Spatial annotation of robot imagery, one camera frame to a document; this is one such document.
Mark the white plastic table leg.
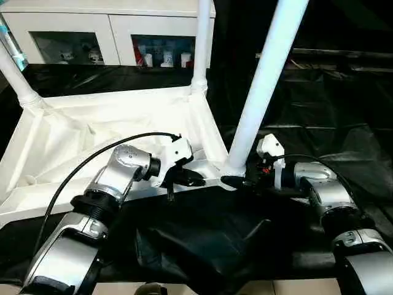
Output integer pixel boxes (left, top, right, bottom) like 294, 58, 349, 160
226, 0, 311, 178
0, 45, 43, 109
190, 0, 216, 96

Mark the white plastic table top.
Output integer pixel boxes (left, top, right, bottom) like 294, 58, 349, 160
0, 84, 247, 227

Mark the black work mat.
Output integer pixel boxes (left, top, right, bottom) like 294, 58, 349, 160
0, 63, 393, 285

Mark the white glass-door cabinet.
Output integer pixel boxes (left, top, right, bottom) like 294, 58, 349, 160
0, 0, 216, 69

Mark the black furniture unit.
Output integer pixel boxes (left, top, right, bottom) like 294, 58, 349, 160
211, 0, 393, 64

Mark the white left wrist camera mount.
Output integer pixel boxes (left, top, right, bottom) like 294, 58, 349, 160
157, 134, 195, 189

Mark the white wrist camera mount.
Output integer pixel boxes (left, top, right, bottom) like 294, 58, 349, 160
157, 134, 195, 189
256, 133, 287, 192

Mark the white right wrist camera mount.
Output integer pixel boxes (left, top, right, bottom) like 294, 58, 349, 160
256, 133, 287, 192

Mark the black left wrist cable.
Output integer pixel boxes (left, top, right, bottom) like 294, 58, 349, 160
31, 131, 182, 256

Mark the light blue frame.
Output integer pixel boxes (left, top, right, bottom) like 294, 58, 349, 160
0, 15, 29, 73

